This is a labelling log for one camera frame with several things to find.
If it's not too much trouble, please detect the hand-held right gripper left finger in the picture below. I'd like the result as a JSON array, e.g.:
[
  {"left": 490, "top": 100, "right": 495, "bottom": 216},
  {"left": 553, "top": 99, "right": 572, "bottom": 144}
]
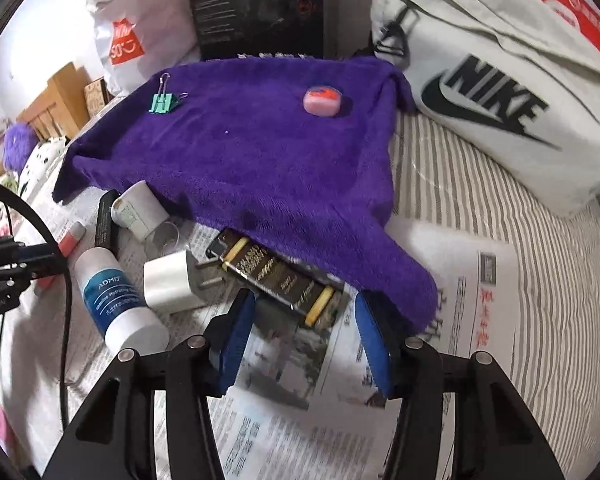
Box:
[{"left": 42, "top": 290, "right": 258, "bottom": 480}]

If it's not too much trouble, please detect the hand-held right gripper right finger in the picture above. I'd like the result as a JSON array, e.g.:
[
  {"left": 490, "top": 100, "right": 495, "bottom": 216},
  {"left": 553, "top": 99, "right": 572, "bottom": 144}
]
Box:
[{"left": 354, "top": 291, "right": 588, "bottom": 480}]

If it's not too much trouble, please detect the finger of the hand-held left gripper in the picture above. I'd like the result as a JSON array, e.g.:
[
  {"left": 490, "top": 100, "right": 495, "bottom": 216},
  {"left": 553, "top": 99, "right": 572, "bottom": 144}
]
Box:
[{"left": 0, "top": 237, "right": 68, "bottom": 282}]

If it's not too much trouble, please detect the pink lip balm tube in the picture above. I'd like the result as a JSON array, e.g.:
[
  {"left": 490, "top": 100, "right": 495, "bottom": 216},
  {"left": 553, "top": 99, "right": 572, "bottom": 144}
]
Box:
[{"left": 34, "top": 221, "right": 87, "bottom": 295}]

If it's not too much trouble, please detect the dark bottle gold label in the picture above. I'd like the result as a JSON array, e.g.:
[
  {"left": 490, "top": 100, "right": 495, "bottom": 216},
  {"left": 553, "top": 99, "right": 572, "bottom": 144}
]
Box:
[{"left": 205, "top": 228, "right": 343, "bottom": 328}]

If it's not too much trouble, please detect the white charger plug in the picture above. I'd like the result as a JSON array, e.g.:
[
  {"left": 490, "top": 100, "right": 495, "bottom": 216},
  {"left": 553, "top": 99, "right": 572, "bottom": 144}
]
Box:
[{"left": 143, "top": 250, "right": 226, "bottom": 313}]

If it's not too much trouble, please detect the clear plastic cap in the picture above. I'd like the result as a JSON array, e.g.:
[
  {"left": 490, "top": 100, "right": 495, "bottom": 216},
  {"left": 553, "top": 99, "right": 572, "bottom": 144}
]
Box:
[{"left": 150, "top": 222, "right": 181, "bottom": 253}]

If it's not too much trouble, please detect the newspaper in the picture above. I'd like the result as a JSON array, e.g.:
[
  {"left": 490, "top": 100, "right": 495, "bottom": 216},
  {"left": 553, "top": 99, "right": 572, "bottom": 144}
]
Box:
[{"left": 10, "top": 180, "right": 518, "bottom": 480}]

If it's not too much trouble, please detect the black tube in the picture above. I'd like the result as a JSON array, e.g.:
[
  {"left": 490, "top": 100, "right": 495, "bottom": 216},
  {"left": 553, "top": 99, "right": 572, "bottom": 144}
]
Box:
[{"left": 94, "top": 189, "right": 123, "bottom": 251}]

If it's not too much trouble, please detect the white bottle blue label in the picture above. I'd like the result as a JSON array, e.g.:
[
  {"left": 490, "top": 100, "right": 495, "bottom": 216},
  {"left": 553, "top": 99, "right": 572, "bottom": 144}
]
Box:
[{"left": 72, "top": 247, "right": 171, "bottom": 356}]

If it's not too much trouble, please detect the spotted white plush toy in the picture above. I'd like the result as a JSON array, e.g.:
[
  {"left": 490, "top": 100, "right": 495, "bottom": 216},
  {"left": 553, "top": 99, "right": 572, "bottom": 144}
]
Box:
[{"left": 17, "top": 135, "right": 68, "bottom": 196}]

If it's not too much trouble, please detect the purple plush toy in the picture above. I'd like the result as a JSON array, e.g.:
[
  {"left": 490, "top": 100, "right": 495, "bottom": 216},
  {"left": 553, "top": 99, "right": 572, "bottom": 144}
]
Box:
[{"left": 2, "top": 122, "right": 38, "bottom": 171}]

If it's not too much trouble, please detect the white cylindrical container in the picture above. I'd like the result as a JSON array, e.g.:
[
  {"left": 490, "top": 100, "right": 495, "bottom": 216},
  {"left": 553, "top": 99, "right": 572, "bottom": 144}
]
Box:
[{"left": 110, "top": 180, "right": 171, "bottom": 243}]

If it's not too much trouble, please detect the small patterned wooden box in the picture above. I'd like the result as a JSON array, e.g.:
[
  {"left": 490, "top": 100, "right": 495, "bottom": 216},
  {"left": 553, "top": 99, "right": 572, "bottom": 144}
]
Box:
[{"left": 84, "top": 79, "right": 109, "bottom": 117}]

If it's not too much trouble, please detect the wooden furniture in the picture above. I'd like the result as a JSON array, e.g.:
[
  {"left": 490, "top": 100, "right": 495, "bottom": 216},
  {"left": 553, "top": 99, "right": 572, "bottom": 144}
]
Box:
[{"left": 17, "top": 62, "right": 106, "bottom": 141}]

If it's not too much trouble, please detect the purple towel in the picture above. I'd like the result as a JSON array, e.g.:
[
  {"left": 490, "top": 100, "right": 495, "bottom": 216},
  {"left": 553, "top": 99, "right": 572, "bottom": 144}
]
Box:
[{"left": 52, "top": 55, "right": 438, "bottom": 333}]

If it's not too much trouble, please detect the green binder clip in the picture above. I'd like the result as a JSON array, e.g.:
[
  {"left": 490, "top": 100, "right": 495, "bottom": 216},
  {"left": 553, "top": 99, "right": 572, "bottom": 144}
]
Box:
[{"left": 149, "top": 74, "right": 190, "bottom": 115}]

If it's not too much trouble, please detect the pink lip balm jar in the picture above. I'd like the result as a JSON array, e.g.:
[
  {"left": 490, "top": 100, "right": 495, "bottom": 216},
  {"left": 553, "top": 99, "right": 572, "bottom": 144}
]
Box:
[{"left": 303, "top": 86, "right": 342, "bottom": 117}]

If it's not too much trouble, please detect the white plastic shopping bag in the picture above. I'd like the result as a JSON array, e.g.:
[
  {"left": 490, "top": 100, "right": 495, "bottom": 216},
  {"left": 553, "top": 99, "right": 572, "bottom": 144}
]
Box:
[{"left": 80, "top": 0, "right": 203, "bottom": 98}]

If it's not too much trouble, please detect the black headset box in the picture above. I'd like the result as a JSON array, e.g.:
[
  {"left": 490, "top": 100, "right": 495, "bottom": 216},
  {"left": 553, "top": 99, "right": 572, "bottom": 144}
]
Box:
[{"left": 184, "top": 0, "right": 326, "bottom": 61}]

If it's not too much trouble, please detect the white bag black logo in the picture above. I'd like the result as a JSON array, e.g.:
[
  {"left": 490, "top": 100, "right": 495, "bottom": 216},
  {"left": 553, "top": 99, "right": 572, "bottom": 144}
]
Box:
[{"left": 369, "top": 0, "right": 600, "bottom": 218}]

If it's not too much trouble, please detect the red cardboard carton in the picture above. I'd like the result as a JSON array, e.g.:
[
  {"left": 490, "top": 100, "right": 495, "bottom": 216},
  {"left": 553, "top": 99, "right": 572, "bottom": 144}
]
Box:
[{"left": 500, "top": 0, "right": 600, "bottom": 73}]

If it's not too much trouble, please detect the black cable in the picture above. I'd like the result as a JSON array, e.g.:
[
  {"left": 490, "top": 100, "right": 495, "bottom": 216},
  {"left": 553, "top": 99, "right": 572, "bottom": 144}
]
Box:
[{"left": 0, "top": 177, "right": 73, "bottom": 431}]

